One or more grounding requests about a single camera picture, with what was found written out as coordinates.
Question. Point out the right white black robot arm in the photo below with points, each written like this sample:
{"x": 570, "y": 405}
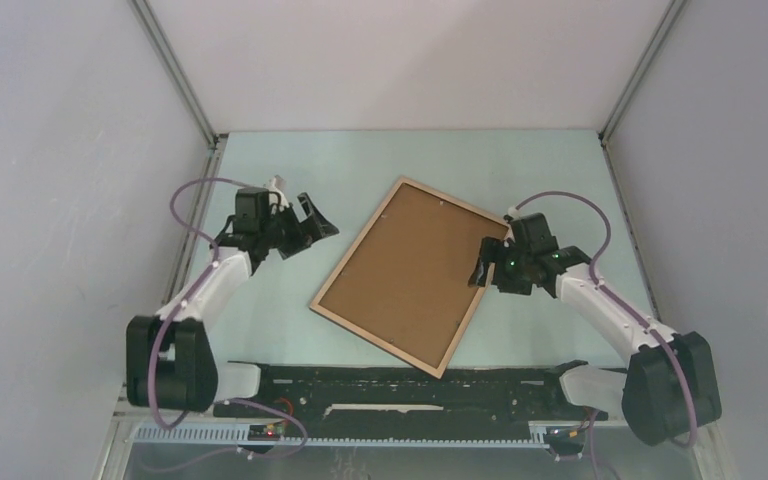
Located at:
{"x": 636, "y": 351}

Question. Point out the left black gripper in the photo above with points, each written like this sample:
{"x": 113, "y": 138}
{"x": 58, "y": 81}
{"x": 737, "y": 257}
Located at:
{"x": 318, "y": 226}

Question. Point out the aluminium frame rails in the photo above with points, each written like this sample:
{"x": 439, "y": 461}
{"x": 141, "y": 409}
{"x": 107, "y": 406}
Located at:
{"x": 465, "y": 404}

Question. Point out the corner aluminium post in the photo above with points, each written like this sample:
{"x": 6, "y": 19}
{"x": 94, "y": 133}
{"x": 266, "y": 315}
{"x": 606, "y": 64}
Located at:
{"x": 160, "y": 42}
{"x": 654, "y": 46}

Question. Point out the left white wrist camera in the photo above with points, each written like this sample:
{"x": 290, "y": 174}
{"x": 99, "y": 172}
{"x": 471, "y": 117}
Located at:
{"x": 279, "y": 185}

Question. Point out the white cable duct strip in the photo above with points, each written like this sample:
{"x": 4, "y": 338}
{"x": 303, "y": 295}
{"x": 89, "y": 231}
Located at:
{"x": 239, "y": 435}

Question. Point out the brown cardboard backing board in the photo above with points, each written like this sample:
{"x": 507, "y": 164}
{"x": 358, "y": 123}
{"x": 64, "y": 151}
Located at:
{"x": 404, "y": 272}

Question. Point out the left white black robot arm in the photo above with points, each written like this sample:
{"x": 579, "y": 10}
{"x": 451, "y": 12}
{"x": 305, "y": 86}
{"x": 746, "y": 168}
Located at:
{"x": 169, "y": 360}

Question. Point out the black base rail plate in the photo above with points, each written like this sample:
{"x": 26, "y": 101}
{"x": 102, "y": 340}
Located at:
{"x": 406, "y": 403}

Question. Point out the left corner aluminium post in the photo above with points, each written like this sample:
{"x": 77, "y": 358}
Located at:
{"x": 160, "y": 42}

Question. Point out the right corner aluminium post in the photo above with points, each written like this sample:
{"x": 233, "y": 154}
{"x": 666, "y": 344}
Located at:
{"x": 654, "y": 46}

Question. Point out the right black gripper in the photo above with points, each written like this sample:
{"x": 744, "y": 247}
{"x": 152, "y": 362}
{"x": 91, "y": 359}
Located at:
{"x": 495, "y": 250}

